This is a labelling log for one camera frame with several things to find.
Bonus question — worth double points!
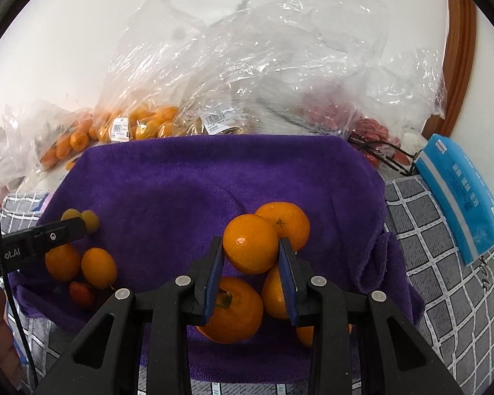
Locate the blue tissue pack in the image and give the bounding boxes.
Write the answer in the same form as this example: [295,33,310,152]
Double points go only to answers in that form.
[414,134,494,265]

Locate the large crumpled clear plastic bag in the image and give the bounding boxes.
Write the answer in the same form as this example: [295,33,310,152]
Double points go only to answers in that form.
[177,0,390,136]

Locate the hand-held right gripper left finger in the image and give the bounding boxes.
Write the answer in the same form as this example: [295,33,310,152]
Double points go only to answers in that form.
[33,236,225,395]

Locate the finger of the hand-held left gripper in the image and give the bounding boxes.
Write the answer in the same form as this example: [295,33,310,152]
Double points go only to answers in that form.
[37,219,87,251]

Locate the labelled clear bag of oranges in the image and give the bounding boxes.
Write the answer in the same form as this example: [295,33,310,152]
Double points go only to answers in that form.
[93,0,190,145]

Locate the large mandarin with dark mark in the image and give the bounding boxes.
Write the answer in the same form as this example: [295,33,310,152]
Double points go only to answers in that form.
[254,201,311,253]

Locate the grey checked blanket with stars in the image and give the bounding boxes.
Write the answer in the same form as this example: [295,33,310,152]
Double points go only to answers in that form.
[0,175,494,395]

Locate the red cherry tomato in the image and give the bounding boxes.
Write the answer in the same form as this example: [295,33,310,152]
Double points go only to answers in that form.
[69,282,95,307]

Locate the purple towel-covered tray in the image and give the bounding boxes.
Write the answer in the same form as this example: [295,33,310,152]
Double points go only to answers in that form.
[14,134,425,383]

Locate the clear bag of cherry tomatoes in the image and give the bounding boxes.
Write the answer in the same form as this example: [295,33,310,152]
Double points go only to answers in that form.
[300,47,447,171]

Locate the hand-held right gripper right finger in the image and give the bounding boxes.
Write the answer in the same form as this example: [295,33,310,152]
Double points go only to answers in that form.
[277,236,464,395]

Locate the large orange mandarin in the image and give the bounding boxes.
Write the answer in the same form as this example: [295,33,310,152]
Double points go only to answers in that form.
[195,277,264,345]

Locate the small oval orange kumquat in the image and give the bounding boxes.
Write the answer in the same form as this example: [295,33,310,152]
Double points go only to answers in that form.
[81,247,118,289]

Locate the brown wooden door frame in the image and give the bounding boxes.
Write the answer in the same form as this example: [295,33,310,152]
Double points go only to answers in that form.
[422,0,477,138]

